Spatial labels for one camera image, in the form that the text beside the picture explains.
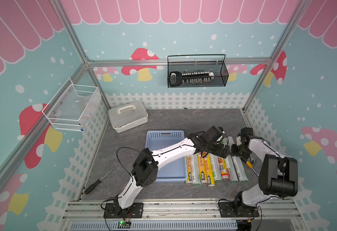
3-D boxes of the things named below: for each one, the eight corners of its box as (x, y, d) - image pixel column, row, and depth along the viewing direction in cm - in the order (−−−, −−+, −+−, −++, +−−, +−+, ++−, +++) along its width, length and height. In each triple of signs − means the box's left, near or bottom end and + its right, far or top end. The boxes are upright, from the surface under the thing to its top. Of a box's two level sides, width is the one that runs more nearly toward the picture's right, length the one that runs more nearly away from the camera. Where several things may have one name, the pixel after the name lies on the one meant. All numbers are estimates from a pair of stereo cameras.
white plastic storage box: (117, 136, 106) (112, 125, 96) (112, 121, 115) (107, 110, 105) (149, 123, 113) (147, 112, 103) (142, 110, 122) (139, 99, 113)
